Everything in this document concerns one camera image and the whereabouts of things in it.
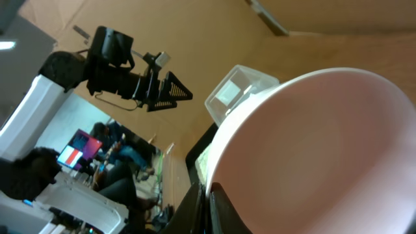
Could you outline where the clear plastic storage bin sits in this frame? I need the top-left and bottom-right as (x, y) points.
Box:
(205, 65), (280, 126)

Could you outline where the pink bowl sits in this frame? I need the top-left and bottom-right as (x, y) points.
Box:
(206, 68), (415, 233)

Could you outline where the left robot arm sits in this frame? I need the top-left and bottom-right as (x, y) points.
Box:
(1, 26), (193, 161)

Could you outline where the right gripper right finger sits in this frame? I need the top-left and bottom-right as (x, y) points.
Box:
(209, 183), (252, 234)

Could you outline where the black plastic tray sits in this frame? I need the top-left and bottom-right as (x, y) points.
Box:
(185, 123), (218, 185)

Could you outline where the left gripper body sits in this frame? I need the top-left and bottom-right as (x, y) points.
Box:
(132, 51), (162, 108)

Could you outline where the seated person in background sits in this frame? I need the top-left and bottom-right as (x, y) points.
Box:
(91, 122), (157, 211)

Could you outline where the laptop with lit screen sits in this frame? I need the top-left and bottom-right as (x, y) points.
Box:
(57, 129), (103, 170)

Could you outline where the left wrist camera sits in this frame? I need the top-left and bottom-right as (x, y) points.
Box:
(155, 51), (171, 68)

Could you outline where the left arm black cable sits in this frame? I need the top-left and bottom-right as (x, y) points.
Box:
(94, 90), (144, 112)

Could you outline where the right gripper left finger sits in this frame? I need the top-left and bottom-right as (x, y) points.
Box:
(161, 183), (205, 234)

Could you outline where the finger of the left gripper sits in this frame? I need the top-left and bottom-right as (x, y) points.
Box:
(164, 71), (193, 101)
(147, 101), (177, 112)

